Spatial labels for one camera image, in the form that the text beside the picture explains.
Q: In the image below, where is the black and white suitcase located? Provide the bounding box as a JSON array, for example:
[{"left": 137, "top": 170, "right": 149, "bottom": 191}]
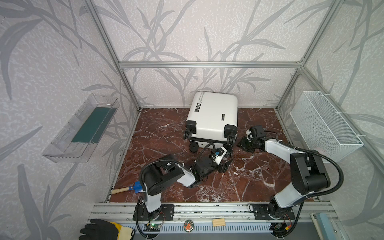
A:
[{"left": 183, "top": 91, "right": 238, "bottom": 153}]

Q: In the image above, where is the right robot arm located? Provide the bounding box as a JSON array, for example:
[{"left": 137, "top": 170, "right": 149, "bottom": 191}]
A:
[{"left": 238, "top": 125, "right": 345, "bottom": 219}]

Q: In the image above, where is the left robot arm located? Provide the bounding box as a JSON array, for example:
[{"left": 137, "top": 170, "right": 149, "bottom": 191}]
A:
[{"left": 134, "top": 143, "right": 233, "bottom": 222}]

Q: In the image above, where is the small wooden block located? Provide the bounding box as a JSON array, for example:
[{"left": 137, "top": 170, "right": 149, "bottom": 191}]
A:
[{"left": 212, "top": 218, "right": 226, "bottom": 228}]

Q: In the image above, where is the round red green badge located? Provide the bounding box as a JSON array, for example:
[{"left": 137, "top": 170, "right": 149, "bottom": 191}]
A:
[{"left": 183, "top": 220, "right": 195, "bottom": 233}]

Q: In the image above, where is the green circuit board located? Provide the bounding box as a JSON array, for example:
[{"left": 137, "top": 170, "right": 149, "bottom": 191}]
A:
[{"left": 143, "top": 224, "right": 163, "bottom": 233}]

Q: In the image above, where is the black and yellow glove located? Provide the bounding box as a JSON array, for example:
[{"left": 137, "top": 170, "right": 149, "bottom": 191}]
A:
[{"left": 79, "top": 219, "right": 136, "bottom": 240}]

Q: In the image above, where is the white wire mesh basket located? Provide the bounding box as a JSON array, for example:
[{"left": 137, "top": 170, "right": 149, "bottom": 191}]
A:
[{"left": 290, "top": 91, "right": 364, "bottom": 162}]

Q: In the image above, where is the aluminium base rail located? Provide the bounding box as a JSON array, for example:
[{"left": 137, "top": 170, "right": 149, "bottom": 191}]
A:
[{"left": 89, "top": 202, "right": 339, "bottom": 224}]

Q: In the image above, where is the clear plastic wall tray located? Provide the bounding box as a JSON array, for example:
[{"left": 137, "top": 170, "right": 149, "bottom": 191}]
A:
[{"left": 42, "top": 94, "right": 120, "bottom": 163}]

